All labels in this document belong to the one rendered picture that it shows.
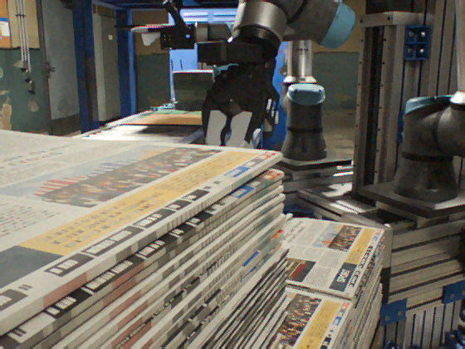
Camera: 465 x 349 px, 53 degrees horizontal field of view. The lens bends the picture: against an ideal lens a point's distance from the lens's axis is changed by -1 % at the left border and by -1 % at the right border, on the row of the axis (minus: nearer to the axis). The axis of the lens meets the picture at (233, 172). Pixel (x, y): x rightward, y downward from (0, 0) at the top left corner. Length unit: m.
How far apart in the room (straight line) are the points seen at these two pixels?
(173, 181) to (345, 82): 9.70
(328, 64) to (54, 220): 9.72
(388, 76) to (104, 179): 1.16
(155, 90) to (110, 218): 10.16
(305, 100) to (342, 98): 8.44
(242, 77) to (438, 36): 0.81
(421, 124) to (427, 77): 0.26
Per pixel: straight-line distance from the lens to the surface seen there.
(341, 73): 9.90
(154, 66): 10.33
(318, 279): 0.67
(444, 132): 1.08
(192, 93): 3.22
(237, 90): 0.65
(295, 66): 1.64
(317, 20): 0.77
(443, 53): 1.39
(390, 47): 1.35
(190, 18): 4.85
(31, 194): 0.23
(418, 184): 1.14
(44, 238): 0.17
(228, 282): 0.23
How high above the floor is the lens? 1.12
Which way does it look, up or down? 13 degrees down
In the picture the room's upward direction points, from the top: straight up
